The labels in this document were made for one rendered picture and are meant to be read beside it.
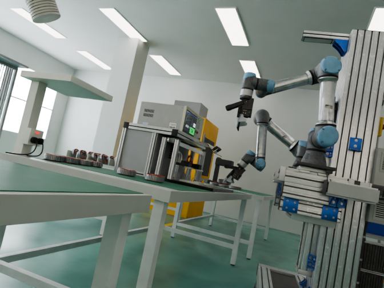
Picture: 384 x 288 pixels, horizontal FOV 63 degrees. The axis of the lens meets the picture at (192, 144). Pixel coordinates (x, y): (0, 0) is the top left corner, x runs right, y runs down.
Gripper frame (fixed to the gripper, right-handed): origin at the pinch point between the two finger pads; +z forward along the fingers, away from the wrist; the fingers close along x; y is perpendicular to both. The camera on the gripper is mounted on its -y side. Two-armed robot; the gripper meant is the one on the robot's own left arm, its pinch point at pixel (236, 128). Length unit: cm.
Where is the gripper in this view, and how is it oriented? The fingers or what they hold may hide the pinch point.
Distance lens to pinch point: 191.3
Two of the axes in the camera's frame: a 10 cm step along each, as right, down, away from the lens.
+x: 2.0, 1.3, 9.7
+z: -2.0, 9.8, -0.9
